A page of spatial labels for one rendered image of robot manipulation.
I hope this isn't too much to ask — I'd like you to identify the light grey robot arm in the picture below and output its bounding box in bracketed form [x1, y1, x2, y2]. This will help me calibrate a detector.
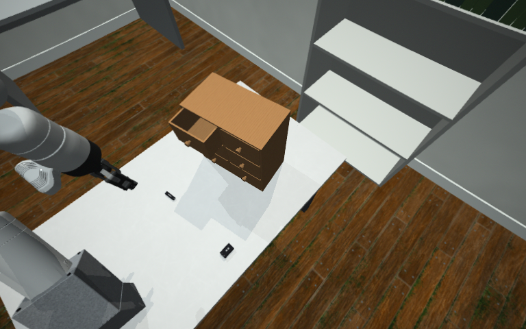
[0, 107, 90, 300]

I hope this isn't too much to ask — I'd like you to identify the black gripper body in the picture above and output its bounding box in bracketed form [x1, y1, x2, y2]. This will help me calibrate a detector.
[62, 139, 112, 177]

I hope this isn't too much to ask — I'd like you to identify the black aa battery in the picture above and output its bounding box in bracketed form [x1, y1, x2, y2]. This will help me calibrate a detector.
[164, 191, 175, 200]

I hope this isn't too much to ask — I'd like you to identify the black 9v battery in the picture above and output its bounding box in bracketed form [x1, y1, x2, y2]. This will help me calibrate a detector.
[220, 243, 234, 258]

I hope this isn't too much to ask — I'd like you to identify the brown wooden drawer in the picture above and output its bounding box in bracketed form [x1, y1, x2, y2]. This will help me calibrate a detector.
[226, 148, 261, 179]
[209, 154, 231, 172]
[230, 163, 262, 190]
[216, 146, 227, 160]
[221, 129, 260, 166]
[169, 108, 223, 159]

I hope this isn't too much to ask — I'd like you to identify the brown wooden chest of drawers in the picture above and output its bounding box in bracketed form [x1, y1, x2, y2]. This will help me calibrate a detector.
[179, 72, 291, 192]

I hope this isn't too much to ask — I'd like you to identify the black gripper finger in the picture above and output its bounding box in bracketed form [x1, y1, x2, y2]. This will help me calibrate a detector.
[89, 158, 138, 191]

